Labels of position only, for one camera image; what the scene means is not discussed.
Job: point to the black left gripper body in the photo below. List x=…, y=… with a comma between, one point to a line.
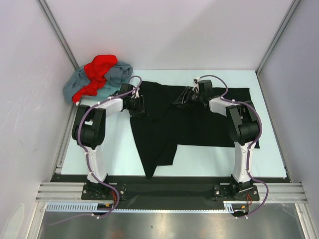
x=136, y=106

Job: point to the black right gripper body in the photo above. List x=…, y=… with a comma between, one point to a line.
x=195, y=98

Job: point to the black t shirt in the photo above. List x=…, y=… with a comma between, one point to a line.
x=158, y=133

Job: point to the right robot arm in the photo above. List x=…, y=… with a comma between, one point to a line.
x=243, y=124

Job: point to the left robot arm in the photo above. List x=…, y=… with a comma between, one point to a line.
x=89, y=131

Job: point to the grey t shirt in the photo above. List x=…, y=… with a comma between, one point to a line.
x=119, y=72

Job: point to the red t shirt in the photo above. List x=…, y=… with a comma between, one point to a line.
x=95, y=72

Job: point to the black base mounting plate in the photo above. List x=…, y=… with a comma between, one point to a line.
x=165, y=193

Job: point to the grey slotted cable duct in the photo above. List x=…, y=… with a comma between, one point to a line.
x=72, y=206

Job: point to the aluminium frame rail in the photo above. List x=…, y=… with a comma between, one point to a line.
x=49, y=191

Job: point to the right aluminium corner post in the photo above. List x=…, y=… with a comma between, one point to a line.
x=279, y=33

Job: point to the aluminium corner post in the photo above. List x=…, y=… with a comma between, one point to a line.
x=49, y=16
x=279, y=33

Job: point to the left aluminium corner post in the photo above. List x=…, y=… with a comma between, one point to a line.
x=49, y=16

